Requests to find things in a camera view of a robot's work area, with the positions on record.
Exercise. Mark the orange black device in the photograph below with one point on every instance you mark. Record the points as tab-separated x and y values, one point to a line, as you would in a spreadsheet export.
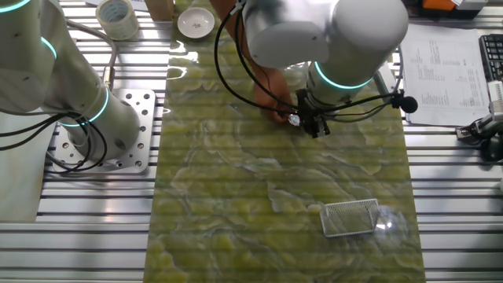
438	4

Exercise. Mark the white ceramic saucer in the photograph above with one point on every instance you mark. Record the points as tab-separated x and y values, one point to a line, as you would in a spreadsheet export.
195	23

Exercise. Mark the clear glass bowl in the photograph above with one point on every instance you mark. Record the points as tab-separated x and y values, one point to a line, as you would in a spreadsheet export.
391	226

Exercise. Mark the clear tape roll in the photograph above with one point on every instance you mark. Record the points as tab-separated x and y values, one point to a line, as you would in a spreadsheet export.
118	19

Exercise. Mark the black keyboard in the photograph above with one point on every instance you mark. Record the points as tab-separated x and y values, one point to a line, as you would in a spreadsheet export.
493	55

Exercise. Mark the person's right hand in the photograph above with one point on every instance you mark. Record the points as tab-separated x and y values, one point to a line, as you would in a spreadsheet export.
275	94

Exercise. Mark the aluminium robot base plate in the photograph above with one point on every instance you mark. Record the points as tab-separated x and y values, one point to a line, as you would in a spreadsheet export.
141	118

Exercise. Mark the person's right forearm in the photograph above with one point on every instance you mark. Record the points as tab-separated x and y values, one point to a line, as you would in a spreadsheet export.
226	15

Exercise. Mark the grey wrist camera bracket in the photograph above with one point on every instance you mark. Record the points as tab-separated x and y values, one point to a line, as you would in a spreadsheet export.
383	80

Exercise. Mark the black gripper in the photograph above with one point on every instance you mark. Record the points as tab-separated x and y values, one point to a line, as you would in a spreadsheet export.
310	108

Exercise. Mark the black round knob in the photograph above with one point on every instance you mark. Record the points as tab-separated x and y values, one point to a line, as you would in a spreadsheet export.
408	104

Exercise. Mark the wooden block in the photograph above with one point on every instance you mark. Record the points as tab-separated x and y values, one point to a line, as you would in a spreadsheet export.
159	9

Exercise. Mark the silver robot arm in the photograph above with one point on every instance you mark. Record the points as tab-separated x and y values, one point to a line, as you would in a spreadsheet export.
59	78

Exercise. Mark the printed list paper sheet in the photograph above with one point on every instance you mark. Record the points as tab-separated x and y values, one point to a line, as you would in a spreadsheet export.
444	78

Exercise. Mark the green marble pattern mat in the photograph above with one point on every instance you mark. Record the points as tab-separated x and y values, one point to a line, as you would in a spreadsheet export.
255	177

